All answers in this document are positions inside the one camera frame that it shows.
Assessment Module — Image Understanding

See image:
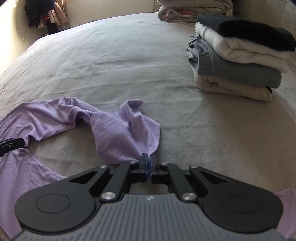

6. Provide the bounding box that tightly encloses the grey folded knit sweater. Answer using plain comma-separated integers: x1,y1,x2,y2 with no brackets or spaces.
188,35,282,89

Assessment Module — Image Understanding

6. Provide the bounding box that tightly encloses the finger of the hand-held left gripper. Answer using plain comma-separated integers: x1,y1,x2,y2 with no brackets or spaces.
0,138,25,156

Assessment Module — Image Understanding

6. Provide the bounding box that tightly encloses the dark hanging jacket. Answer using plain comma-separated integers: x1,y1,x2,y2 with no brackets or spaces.
25,0,56,27

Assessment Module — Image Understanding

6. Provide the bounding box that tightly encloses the white folded garment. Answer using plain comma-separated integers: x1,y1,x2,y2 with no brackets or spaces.
194,22,290,73

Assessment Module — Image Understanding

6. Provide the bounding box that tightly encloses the pink hanging coat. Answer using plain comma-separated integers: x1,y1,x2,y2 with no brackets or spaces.
47,0,68,26

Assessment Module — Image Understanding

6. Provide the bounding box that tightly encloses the folded grey pink comforter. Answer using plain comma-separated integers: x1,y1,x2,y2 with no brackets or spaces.
157,0,233,24

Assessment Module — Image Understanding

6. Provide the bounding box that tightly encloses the black folded garment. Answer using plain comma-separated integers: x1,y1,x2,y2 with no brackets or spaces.
198,14,296,52

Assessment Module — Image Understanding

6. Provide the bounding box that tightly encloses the purple sweater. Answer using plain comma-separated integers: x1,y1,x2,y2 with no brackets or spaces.
0,97,296,241

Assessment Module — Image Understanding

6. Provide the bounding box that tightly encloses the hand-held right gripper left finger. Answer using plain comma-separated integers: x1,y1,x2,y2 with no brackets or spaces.
68,153,148,202

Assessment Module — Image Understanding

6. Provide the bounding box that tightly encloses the grey quilted headboard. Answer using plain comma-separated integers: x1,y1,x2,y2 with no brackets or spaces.
231,0,296,77

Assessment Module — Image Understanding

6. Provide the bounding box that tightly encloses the beige folded garment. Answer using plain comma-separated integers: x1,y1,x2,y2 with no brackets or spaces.
194,74,273,102

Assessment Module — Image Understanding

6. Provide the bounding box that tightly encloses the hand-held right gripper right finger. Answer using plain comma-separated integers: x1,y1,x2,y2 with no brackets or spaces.
148,154,229,202

